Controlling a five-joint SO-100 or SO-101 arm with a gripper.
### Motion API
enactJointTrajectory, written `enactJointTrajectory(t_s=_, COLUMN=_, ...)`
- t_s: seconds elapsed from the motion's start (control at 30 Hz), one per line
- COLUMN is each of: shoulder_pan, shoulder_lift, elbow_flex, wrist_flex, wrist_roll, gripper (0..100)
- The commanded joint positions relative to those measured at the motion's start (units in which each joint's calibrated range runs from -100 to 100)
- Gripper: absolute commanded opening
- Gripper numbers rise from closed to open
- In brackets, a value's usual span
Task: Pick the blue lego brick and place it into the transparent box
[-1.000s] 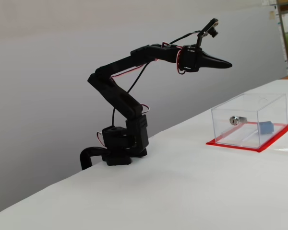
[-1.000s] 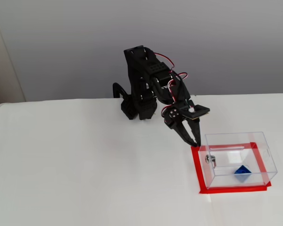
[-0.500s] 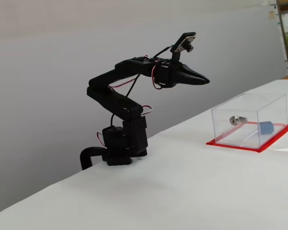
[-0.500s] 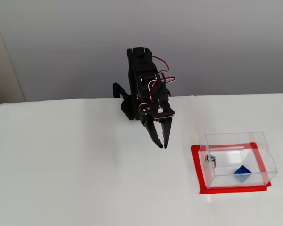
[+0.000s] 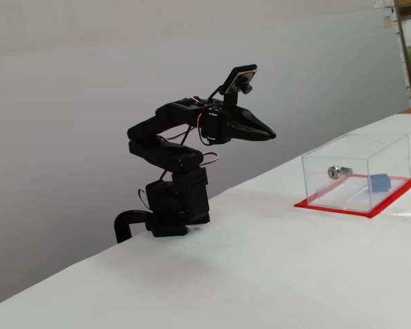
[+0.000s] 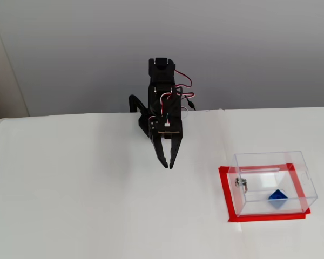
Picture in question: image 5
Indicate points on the metal shelf upright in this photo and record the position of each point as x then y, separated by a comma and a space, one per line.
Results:
405, 51

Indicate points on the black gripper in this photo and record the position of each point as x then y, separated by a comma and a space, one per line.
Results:
241, 124

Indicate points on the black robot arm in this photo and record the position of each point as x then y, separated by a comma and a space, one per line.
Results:
157, 137

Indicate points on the red tape rectangle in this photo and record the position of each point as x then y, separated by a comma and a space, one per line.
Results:
380, 210

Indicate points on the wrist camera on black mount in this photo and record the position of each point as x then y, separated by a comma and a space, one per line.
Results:
241, 80

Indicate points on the blue lego brick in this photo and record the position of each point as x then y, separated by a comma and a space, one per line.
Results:
380, 182

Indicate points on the beige sticky note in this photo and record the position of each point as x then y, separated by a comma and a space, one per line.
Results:
387, 21

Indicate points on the silver cylinder lock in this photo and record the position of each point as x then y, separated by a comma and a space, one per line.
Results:
337, 172

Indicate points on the black table clamp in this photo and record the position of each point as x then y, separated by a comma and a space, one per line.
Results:
121, 222

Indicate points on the transparent plastic box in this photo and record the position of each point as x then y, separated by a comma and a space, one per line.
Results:
356, 157

